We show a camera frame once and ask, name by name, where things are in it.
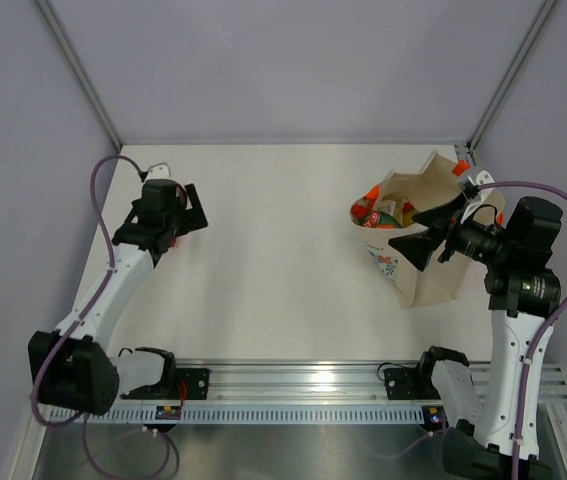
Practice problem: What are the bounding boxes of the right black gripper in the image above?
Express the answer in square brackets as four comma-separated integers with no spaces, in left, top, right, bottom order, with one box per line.
[390,192,515,271]

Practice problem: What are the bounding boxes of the yellow dish soap red cap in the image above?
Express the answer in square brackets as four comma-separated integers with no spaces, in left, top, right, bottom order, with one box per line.
[401,201,419,228]

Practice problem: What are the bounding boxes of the canvas bag orange handles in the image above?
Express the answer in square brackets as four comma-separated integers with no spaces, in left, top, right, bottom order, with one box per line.
[348,149,507,310]

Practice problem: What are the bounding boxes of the green Fairy dish soap bottle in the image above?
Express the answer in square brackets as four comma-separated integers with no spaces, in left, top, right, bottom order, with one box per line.
[350,204,404,229]

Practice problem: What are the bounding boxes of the red ketchup bottle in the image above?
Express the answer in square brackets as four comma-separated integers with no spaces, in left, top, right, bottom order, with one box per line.
[170,184,188,248]

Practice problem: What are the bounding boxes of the clear Malory soap bottle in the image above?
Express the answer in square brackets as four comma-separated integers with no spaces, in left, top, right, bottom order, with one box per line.
[375,199,397,216]

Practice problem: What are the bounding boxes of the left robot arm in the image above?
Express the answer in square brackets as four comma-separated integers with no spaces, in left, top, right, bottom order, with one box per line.
[28,178,208,416]

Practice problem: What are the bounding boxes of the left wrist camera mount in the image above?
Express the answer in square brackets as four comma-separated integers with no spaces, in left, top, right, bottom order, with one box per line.
[141,162,172,182]

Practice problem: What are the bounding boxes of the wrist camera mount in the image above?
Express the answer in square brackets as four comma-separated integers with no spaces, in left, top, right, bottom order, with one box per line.
[141,162,172,182]
[461,170,495,223]

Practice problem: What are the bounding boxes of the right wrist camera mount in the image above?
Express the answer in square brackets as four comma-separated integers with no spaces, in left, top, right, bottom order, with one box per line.
[461,170,495,223]

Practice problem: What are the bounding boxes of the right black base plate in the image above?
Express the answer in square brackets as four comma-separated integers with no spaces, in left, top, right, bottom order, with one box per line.
[383,367,440,401]

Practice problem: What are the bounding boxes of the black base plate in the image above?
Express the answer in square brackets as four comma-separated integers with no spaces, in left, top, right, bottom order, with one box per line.
[383,367,440,401]
[151,367,211,401]

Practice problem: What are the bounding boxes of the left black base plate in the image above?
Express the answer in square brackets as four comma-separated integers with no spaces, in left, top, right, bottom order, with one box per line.
[151,367,211,401]

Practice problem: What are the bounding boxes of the aluminium mounting rail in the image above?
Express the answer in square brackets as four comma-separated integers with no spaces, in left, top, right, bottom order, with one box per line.
[27,357,567,405]

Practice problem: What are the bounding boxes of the white slotted cable duct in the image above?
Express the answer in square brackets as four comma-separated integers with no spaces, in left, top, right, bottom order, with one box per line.
[50,404,427,425]

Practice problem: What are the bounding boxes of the right aluminium frame post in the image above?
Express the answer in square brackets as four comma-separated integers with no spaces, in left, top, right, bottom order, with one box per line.
[466,0,561,154]

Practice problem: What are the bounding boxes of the aluminium frame post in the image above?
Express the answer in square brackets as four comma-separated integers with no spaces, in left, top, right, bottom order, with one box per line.
[466,0,561,154]
[32,0,124,152]

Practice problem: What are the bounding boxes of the left aluminium frame post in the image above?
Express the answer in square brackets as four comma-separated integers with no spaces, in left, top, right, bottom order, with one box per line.
[32,0,124,152]

